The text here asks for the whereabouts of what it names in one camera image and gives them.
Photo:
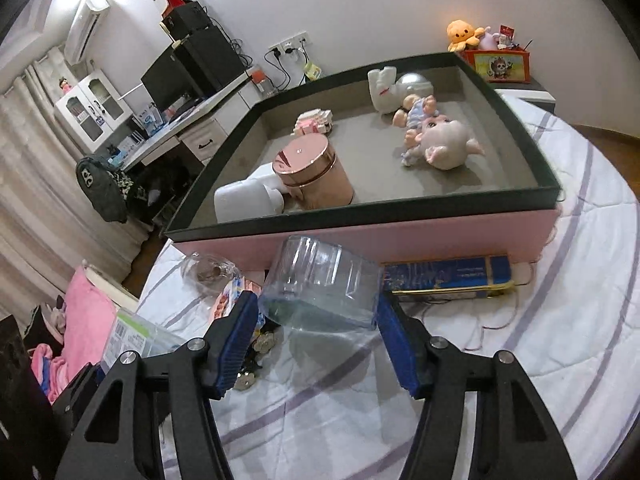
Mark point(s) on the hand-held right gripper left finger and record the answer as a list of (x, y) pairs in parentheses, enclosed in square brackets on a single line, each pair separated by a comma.
[(237, 345)]

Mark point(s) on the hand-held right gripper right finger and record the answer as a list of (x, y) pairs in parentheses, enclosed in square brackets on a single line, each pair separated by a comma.
[(400, 345)]

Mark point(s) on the clear plastic jar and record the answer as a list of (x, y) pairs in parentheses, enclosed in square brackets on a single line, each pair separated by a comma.
[(320, 285)]

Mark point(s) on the white soap dispenser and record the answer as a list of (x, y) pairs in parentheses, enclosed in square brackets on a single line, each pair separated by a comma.
[(245, 200)]

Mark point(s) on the large pink box dark rim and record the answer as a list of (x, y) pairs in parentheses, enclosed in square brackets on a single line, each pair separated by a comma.
[(380, 180)]

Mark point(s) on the rose gold round tin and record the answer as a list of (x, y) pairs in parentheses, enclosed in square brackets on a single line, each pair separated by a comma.
[(315, 175)]

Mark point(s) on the pink pig doll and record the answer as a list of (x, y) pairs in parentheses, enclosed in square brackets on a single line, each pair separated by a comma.
[(447, 145)]

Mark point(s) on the pink building block toy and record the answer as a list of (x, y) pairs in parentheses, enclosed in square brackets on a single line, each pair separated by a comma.
[(312, 122)]

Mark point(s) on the white astronaut figure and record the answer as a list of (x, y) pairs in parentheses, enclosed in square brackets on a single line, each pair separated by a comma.
[(382, 90)]

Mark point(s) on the clear glass bottle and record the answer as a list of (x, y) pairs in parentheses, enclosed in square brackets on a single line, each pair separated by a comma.
[(207, 272)]

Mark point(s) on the blue gold tin box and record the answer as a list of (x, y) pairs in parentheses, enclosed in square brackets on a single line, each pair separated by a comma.
[(450, 276)]

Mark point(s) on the clear plastic box white label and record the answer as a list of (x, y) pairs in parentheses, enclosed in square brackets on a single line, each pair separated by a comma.
[(135, 335)]

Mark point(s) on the pink pillow blanket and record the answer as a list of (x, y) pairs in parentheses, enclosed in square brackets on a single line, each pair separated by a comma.
[(87, 320)]

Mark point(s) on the black office chair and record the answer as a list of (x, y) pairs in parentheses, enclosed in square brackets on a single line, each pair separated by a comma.
[(150, 195)]

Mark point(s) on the white desk with drawers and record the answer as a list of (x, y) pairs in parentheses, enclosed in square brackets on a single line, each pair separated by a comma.
[(205, 142)]

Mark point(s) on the beige curtain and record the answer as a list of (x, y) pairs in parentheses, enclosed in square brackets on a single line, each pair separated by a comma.
[(40, 200)]

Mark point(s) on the black printed jacket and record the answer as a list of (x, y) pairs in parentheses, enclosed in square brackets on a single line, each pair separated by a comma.
[(100, 185)]

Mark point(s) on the blue white box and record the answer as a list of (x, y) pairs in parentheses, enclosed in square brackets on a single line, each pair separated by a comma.
[(151, 119)]

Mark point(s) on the red grey thermos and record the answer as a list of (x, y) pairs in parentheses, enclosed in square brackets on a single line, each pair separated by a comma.
[(261, 82)]

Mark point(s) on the black computer monitor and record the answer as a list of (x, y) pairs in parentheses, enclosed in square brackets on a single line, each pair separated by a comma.
[(167, 80)]

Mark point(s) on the white glass-door cabinet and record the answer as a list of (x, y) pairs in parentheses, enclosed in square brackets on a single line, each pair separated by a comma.
[(90, 105)]

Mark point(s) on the green yellow snack bag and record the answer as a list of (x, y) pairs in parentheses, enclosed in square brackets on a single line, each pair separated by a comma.
[(312, 70)]

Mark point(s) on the black speakers stack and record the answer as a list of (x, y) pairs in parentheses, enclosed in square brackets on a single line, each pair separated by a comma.
[(215, 57)]

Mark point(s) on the orange printed toy box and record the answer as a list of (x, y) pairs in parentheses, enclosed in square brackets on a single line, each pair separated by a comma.
[(500, 67)]

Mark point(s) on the small pink doll figure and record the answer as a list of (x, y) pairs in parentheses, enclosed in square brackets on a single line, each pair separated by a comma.
[(65, 86)]

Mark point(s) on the orange octopus plush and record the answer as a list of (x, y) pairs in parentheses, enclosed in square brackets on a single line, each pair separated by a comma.
[(462, 32)]

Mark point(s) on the purple plush toy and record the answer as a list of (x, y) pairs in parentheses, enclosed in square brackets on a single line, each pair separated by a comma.
[(487, 37)]

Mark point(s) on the red card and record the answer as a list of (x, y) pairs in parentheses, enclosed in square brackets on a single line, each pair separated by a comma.
[(506, 34)]

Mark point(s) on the black speaker box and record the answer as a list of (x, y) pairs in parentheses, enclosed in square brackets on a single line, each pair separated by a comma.
[(187, 17)]

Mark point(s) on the white air conditioner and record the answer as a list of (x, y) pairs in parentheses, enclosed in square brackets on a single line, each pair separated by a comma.
[(82, 27)]

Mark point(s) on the white wooden bed frame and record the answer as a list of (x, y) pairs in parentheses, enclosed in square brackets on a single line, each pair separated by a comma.
[(110, 285)]

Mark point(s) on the white wall socket strip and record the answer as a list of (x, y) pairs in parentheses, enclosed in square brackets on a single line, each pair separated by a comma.
[(289, 44)]

